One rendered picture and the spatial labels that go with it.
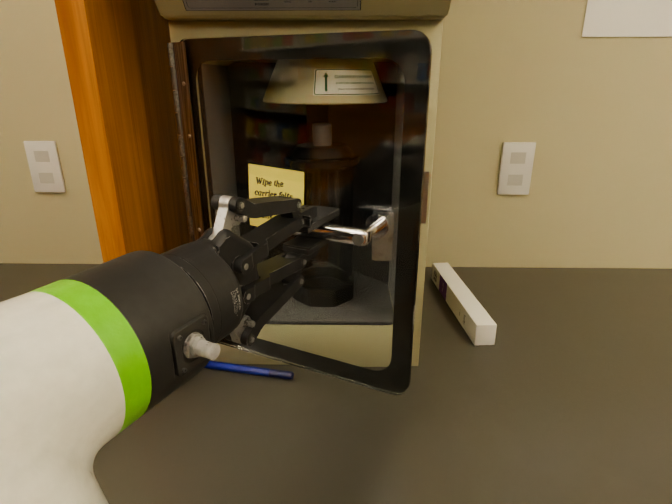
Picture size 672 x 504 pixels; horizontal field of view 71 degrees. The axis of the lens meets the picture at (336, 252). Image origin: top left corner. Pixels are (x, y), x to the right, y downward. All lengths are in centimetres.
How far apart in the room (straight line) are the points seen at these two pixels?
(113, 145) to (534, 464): 59
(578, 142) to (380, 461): 82
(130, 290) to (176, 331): 3
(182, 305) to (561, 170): 97
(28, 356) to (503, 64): 99
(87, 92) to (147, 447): 40
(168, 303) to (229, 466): 33
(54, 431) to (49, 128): 102
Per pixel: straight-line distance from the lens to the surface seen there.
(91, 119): 58
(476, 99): 107
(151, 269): 30
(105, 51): 60
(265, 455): 60
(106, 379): 26
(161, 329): 28
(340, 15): 58
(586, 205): 120
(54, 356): 25
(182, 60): 62
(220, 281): 33
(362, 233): 46
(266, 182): 56
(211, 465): 60
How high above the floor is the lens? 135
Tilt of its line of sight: 21 degrees down
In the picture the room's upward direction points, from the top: straight up
